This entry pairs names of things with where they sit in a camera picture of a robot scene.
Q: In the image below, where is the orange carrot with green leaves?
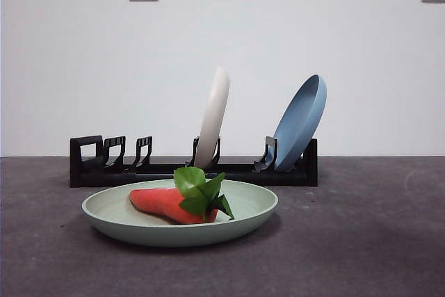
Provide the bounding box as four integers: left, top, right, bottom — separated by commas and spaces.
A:
129, 166, 236, 225

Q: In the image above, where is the green plate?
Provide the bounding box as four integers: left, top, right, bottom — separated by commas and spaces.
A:
81, 178, 279, 248

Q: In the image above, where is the white plate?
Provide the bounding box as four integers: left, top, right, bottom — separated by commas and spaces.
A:
193, 66, 231, 169

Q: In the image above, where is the blue plate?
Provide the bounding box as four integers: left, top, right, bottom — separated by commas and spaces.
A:
273, 74, 328, 172

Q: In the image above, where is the black plate rack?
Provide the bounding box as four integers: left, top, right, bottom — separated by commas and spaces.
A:
68, 134, 318, 188

